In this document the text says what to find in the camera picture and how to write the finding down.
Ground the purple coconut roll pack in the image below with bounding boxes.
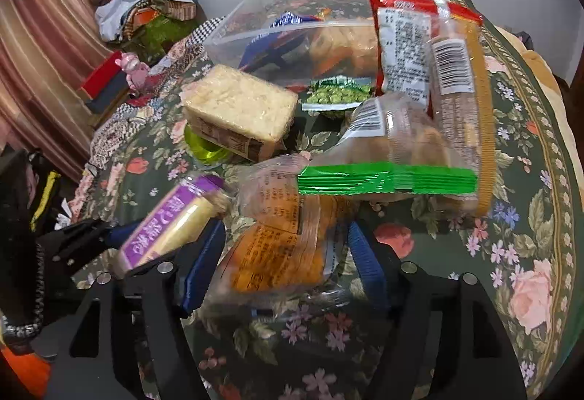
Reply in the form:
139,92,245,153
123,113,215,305
113,174,232,276

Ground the green jelly cup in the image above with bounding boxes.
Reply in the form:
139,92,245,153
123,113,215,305
184,124,232,166

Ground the orange fried snack bag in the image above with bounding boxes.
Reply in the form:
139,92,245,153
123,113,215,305
200,154,356,320

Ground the green-edged cookie bag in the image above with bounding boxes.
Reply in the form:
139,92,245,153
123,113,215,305
297,93,478,199

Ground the rice cracker block pack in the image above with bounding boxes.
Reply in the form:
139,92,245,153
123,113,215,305
180,64,298,163

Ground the floral green bedspread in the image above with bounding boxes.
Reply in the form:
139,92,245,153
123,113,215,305
80,18,583,399

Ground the patchwork quilt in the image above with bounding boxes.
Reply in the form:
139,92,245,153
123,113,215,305
68,15,225,222

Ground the red and navy box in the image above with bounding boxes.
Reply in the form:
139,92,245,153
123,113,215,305
77,50,128,114

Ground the pink plush toy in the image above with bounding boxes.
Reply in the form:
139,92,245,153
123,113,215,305
115,52,151,97

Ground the striped brown curtain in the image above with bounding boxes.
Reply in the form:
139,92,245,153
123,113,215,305
1,0,110,180

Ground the brown biscuit sleeve pack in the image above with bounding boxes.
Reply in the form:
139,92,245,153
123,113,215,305
429,2,497,216

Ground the beige blanket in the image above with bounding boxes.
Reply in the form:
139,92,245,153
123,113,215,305
496,26,583,157

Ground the pile of clothes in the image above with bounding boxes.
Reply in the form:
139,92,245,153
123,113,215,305
95,0,206,65

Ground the green peas snack packet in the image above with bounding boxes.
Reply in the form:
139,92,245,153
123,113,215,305
301,76,375,112

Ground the orange cracker pack in bin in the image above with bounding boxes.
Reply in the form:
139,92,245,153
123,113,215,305
309,19,378,77

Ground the blue snack packet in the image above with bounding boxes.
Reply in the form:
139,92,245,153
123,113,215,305
239,12,321,73

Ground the red snack packet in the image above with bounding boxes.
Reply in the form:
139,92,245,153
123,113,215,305
369,0,482,107

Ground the clear plastic storage bin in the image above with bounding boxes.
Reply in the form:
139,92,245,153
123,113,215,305
204,0,378,86

